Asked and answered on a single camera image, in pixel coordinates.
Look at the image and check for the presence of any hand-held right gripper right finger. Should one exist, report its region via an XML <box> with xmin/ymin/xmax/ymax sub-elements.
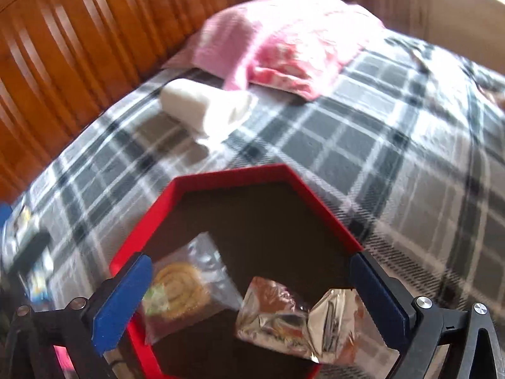
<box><xmin>350</xmin><ymin>250</ymin><xmax>505</xmax><ymax>379</ymax></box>

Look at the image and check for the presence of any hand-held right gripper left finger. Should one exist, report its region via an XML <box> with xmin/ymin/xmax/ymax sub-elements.
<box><xmin>0</xmin><ymin>252</ymin><xmax>154</xmax><ymax>379</ymax></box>

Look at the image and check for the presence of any clear-wrapped swirl pastry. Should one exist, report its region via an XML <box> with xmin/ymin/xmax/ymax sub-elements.
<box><xmin>141</xmin><ymin>232</ymin><xmax>244</xmax><ymax>345</ymax></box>

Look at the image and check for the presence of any silver foil snack packet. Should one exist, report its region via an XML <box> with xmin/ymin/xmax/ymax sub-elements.
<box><xmin>235</xmin><ymin>276</ymin><xmax>376</xmax><ymax>365</ymax></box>

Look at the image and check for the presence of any red octagonal box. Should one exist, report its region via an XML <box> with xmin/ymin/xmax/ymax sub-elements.
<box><xmin>109</xmin><ymin>163</ymin><xmax>365</xmax><ymax>379</ymax></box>

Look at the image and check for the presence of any grey plaid blanket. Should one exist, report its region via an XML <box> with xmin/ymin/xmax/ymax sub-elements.
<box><xmin>0</xmin><ymin>35</ymin><xmax>505</xmax><ymax>379</ymax></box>

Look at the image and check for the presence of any wooden headboard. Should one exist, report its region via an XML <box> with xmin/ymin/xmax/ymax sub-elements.
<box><xmin>0</xmin><ymin>0</ymin><xmax>282</xmax><ymax>202</ymax></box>

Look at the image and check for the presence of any white rolled towel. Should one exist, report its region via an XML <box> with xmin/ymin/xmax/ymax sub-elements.
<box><xmin>159</xmin><ymin>79</ymin><xmax>258</xmax><ymax>139</ymax></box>

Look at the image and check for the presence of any pink pillow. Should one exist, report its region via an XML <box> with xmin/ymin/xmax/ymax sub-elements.
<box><xmin>161</xmin><ymin>0</ymin><xmax>386</xmax><ymax>102</ymax></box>

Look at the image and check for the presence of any beige curtain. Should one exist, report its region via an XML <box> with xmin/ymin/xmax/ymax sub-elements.
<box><xmin>276</xmin><ymin>0</ymin><xmax>505</xmax><ymax>75</ymax></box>

